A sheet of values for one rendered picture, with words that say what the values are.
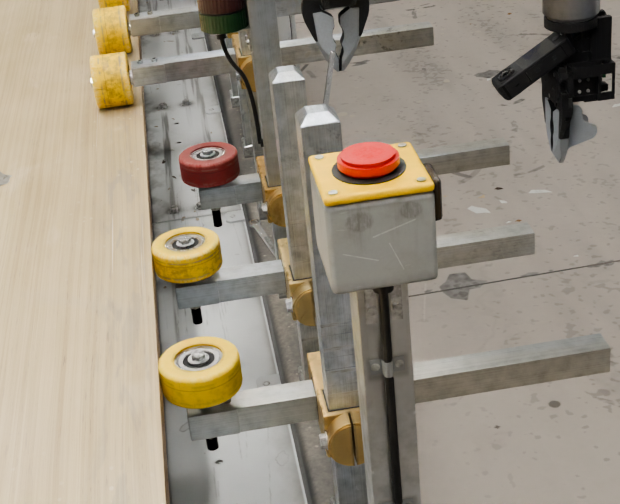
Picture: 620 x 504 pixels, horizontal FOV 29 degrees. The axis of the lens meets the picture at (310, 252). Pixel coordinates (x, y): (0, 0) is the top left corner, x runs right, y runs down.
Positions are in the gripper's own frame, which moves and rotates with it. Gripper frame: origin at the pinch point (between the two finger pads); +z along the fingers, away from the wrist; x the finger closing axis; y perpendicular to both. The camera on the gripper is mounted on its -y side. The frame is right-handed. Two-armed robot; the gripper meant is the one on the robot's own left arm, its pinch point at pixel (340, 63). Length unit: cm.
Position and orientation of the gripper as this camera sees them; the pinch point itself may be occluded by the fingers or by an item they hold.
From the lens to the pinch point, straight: 164.2
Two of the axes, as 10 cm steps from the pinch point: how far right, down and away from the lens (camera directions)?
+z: 1.0, 8.8, 4.7
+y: -1.3, -4.6, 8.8
